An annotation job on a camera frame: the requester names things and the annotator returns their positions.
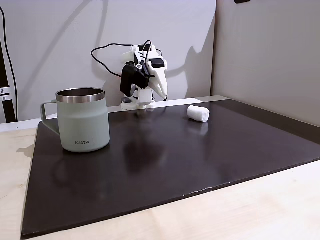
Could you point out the white stand bracket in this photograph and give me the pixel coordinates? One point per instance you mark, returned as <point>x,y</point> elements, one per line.
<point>4,93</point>

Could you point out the pale green steel mug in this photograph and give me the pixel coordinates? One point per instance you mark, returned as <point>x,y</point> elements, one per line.
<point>82,125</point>

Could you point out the black stand pole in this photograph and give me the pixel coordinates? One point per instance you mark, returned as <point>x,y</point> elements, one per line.
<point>7,107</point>

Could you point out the black wall fixture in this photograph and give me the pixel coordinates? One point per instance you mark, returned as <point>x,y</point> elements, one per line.
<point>242,1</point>

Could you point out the black camera box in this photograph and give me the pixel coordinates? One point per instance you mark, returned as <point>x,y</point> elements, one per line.
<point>128,80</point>

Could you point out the black table mat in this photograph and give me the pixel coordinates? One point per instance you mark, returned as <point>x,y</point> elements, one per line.
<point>175,162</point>

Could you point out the white gauze roll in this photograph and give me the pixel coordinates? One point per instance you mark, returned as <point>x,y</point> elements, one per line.
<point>198,113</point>

